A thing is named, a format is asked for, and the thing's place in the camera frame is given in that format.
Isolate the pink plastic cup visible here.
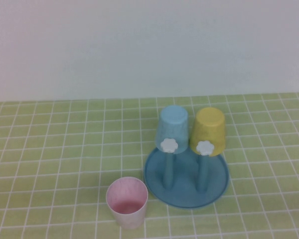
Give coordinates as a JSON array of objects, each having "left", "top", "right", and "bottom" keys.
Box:
[{"left": 106, "top": 176, "right": 149, "bottom": 230}]

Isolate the light blue plastic cup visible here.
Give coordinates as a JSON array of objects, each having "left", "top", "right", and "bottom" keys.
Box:
[{"left": 154, "top": 105, "right": 189, "bottom": 155}]

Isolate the yellow plastic cup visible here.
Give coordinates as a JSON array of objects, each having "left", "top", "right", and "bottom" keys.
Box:
[{"left": 190, "top": 107, "right": 227, "bottom": 157}]

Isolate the blue cup stand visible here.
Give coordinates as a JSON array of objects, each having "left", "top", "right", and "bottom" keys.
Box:
[{"left": 144, "top": 138, "right": 230, "bottom": 209}]

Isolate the green checkered tablecloth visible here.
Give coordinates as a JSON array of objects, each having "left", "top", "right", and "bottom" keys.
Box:
[{"left": 0, "top": 91, "right": 299, "bottom": 239}]

